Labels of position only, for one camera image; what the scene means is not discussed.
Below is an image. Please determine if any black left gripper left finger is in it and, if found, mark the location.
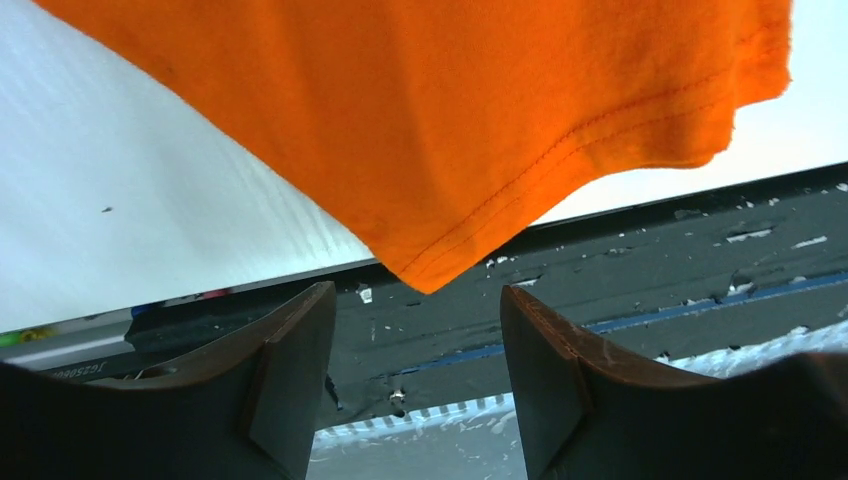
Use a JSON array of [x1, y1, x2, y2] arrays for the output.
[[1, 282, 336, 479]]

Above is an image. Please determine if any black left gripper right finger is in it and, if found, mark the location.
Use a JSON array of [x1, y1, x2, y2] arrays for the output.
[[500, 286, 847, 479]]

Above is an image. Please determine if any orange t shirt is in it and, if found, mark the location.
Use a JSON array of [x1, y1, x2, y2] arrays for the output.
[[43, 1, 792, 293]]

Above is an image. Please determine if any white slotted cable duct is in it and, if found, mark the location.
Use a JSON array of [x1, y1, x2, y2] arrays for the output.
[[311, 321, 848, 452]]

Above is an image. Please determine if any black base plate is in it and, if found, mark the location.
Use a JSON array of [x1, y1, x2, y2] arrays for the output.
[[125, 162, 848, 432]]

